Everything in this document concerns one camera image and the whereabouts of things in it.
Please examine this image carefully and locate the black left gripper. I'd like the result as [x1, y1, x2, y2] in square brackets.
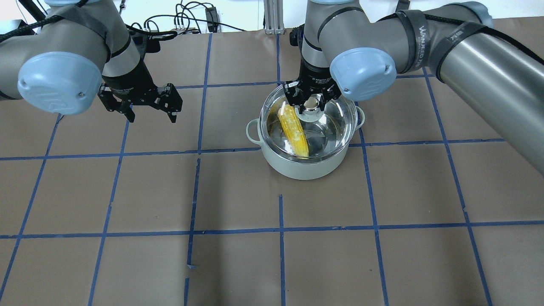
[99, 64, 183, 123]

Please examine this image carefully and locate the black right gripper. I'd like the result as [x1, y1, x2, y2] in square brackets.
[283, 59, 341, 114]

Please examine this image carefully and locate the yellow corn cob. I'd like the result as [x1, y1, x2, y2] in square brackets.
[278, 103, 309, 158]

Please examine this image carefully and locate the glass pot lid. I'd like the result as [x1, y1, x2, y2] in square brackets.
[259, 86, 365, 163]

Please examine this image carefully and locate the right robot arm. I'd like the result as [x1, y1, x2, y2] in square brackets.
[283, 0, 544, 173]

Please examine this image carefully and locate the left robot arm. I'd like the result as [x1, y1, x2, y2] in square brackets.
[0, 0, 183, 123]

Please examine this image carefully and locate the white electric cooking pot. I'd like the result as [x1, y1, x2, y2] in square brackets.
[245, 83, 366, 180]

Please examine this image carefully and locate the brown paper table cover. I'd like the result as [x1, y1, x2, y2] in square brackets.
[0, 31, 544, 306]

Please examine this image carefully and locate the aluminium frame post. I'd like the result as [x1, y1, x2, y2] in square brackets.
[263, 0, 285, 35]

